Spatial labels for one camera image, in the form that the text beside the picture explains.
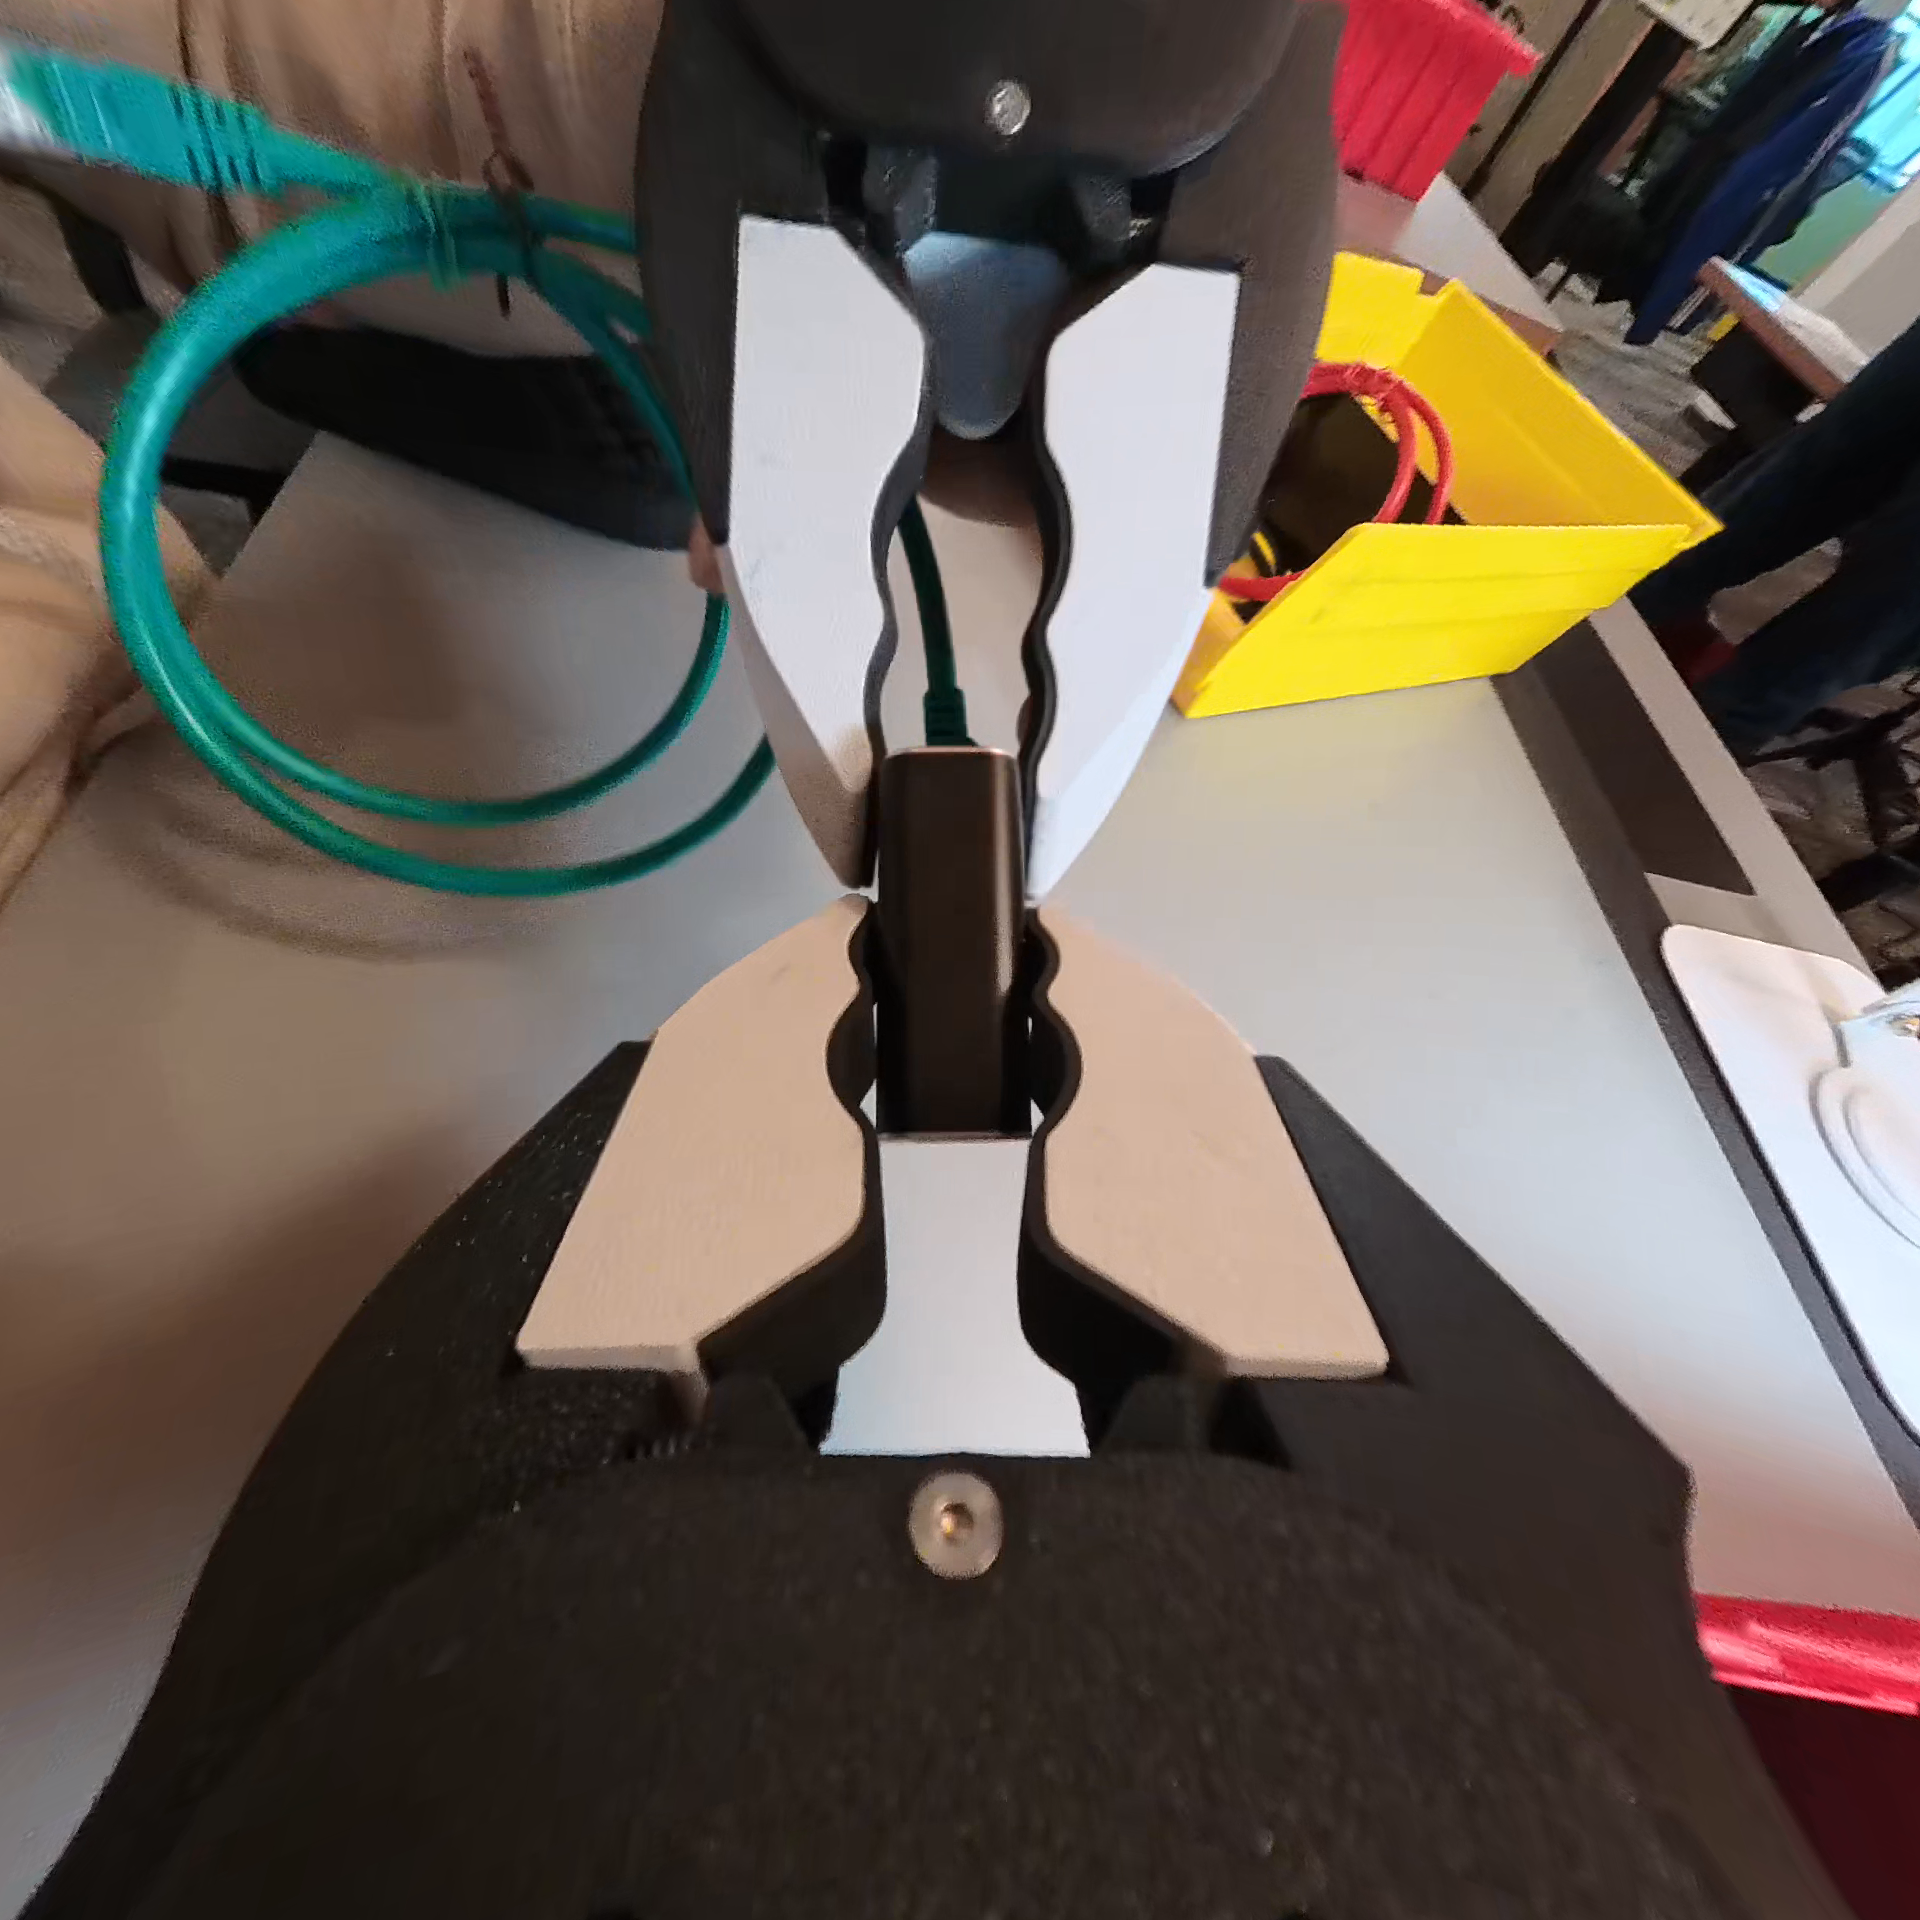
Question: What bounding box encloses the white rounded pad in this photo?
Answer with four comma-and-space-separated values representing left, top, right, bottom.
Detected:
1657, 921, 1920, 1433

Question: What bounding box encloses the black padded cushion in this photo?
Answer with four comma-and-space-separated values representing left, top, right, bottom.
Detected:
231, 321, 699, 552

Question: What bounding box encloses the black ethernet coupler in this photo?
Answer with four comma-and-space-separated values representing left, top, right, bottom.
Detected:
873, 744, 1038, 1133

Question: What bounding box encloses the clear plastic item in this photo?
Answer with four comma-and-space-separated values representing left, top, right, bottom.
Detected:
1811, 982, 1920, 1249

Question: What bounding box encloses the red plastic bin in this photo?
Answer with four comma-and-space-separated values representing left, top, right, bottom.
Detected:
1331, 0, 1544, 201
1690, 1591, 1920, 1920

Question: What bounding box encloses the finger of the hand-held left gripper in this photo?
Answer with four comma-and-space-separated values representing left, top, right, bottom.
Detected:
1026, 262, 1249, 902
720, 214, 922, 889

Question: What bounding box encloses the yellow plastic bin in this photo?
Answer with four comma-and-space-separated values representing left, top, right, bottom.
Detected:
1170, 252, 1723, 719

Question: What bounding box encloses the person's beige jacket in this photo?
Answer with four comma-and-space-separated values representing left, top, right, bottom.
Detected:
0, 0, 672, 902

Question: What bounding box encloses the red ethernet cable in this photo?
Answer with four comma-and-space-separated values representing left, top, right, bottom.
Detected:
1217, 362, 1459, 605

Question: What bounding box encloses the blue hanging garment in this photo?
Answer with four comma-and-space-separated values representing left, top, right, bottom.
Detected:
1622, 10, 1903, 349

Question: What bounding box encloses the green ethernet cable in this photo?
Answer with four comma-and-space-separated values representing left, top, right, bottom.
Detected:
0, 45, 976, 902

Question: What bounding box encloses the wooden background desk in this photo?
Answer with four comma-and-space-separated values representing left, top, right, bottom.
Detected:
1690, 256, 1881, 440

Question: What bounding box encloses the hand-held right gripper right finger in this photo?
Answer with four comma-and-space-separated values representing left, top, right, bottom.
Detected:
1026, 901, 1391, 1423

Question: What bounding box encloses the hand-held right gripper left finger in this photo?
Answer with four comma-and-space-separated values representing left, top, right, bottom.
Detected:
517, 896, 888, 1425

